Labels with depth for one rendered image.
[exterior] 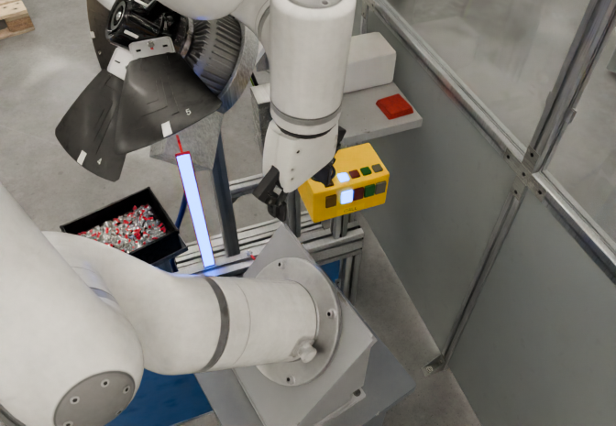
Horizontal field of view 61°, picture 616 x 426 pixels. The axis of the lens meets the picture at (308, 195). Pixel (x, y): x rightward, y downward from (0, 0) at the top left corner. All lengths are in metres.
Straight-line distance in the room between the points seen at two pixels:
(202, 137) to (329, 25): 0.78
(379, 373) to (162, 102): 0.64
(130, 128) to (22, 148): 1.99
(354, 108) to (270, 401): 0.91
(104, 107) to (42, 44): 2.52
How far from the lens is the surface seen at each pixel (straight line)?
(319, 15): 0.51
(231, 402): 0.94
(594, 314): 1.23
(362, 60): 1.53
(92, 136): 1.33
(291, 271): 0.81
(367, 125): 1.46
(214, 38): 1.25
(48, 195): 2.71
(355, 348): 0.76
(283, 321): 0.72
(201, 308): 0.63
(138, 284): 0.63
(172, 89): 1.08
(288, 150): 0.62
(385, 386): 0.95
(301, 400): 0.82
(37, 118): 3.18
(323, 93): 0.56
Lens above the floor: 1.80
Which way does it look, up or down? 48 degrees down
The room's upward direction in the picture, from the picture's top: straight up
